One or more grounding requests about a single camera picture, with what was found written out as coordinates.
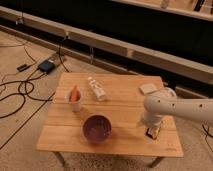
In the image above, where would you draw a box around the small black device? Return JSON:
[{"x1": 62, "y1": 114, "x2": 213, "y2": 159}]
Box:
[{"x1": 17, "y1": 64, "x2": 29, "y2": 72}]

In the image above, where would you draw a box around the metal table leg right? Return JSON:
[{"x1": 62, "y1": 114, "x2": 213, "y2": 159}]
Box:
[{"x1": 148, "y1": 157, "x2": 164, "y2": 168}]

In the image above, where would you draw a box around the black power adapter box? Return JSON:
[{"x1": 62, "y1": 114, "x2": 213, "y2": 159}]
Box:
[{"x1": 38, "y1": 60, "x2": 55, "y2": 73}]

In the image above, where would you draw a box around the metal table leg left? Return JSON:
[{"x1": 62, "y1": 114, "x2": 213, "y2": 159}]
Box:
[{"x1": 53, "y1": 152, "x2": 66, "y2": 167}]

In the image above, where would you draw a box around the purple bowl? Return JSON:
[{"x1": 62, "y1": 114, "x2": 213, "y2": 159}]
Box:
[{"x1": 82, "y1": 115, "x2": 112, "y2": 144}]

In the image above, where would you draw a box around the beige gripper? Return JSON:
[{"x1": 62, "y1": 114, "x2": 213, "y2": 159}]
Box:
[{"x1": 137, "y1": 113, "x2": 163, "y2": 130}]

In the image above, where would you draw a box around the orange carrot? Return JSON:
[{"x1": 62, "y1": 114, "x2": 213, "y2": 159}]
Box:
[{"x1": 70, "y1": 85, "x2": 78, "y2": 102}]

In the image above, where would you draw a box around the white plastic bottle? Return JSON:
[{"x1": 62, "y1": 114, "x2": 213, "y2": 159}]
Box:
[{"x1": 88, "y1": 77, "x2": 106, "y2": 101}]

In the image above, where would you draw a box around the metal table leg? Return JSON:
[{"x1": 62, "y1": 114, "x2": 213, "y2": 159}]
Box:
[
  {"x1": 53, "y1": 152, "x2": 66, "y2": 167},
  {"x1": 148, "y1": 157, "x2": 164, "y2": 168}
]

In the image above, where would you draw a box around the dark eraser with label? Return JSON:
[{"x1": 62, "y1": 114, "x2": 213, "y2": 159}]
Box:
[{"x1": 146, "y1": 128, "x2": 160, "y2": 140}]

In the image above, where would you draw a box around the white paper cup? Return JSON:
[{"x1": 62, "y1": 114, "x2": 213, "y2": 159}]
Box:
[{"x1": 65, "y1": 91, "x2": 81, "y2": 112}]

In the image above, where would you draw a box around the black floor cable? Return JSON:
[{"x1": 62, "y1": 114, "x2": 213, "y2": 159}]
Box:
[{"x1": 0, "y1": 39, "x2": 56, "y2": 120}]

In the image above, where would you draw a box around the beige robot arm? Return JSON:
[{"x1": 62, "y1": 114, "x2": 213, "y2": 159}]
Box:
[{"x1": 140, "y1": 88, "x2": 213, "y2": 128}]

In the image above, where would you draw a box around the beige sponge pad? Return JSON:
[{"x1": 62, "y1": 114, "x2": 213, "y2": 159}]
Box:
[{"x1": 139, "y1": 83, "x2": 157, "y2": 94}]

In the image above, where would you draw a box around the wooden folding table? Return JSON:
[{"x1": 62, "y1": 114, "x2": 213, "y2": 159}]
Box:
[{"x1": 37, "y1": 73, "x2": 183, "y2": 157}]

